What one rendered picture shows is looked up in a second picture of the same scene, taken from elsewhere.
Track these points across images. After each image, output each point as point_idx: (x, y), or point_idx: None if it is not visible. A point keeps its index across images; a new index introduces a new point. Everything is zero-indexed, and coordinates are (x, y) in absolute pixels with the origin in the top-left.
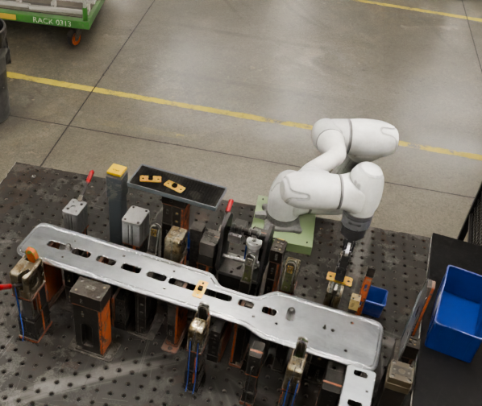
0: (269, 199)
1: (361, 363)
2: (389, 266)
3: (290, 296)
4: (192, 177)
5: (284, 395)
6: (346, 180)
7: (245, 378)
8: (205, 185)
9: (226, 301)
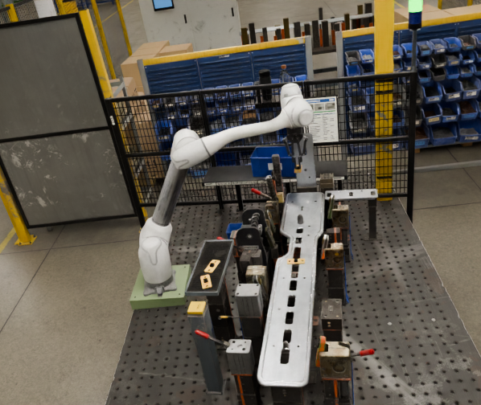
0: (159, 270)
1: (322, 195)
2: (193, 236)
3: (282, 224)
4: (197, 259)
5: (345, 235)
6: (295, 96)
7: (321, 279)
8: (204, 251)
9: (301, 247)
